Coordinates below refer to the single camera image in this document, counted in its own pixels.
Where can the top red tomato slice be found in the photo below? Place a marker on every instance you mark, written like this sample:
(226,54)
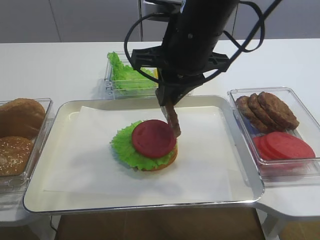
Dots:
(288,146)

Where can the clear bin with buns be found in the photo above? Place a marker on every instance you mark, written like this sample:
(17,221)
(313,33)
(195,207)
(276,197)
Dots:
(18,183)

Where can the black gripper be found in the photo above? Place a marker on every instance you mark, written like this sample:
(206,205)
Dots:
(185,54)

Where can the green lettuce in bin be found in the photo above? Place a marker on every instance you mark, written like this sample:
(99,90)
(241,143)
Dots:
(124,77)

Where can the plain brown bun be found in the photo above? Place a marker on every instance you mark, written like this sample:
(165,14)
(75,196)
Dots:
(21,117)

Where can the green lettuce leaf on bun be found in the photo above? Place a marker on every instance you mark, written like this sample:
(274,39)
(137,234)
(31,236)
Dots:
(124,150)

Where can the brown meat patty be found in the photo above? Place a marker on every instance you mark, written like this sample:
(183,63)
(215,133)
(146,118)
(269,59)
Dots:
(242,105)
(262,115)
(172,119)
(278,110)

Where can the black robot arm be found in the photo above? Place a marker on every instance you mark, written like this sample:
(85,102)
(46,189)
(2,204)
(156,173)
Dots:
(190,11)

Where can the red tomato slice on burger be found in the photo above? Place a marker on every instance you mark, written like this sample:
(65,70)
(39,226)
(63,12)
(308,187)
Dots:
(153,138)

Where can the sesame seed top bun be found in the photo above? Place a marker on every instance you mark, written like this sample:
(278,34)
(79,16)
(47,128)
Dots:
(14,155)

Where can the yellow cheese slices stack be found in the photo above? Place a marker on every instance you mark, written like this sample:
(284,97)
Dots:
(155,72)

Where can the white paper sheet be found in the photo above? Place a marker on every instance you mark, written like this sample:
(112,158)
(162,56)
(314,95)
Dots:
(85,163)

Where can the silver metal serving tray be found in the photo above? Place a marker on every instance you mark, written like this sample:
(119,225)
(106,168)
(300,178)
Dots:
(245,182)

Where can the clear bin with patties and tomatoes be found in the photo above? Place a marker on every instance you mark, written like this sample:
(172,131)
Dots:
(280,169)

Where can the clear bin with lettuce and cheese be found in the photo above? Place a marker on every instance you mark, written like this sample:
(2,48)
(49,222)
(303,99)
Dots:
(124,94)

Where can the bottom burger bun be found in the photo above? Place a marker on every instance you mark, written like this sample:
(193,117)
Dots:
(163,162)

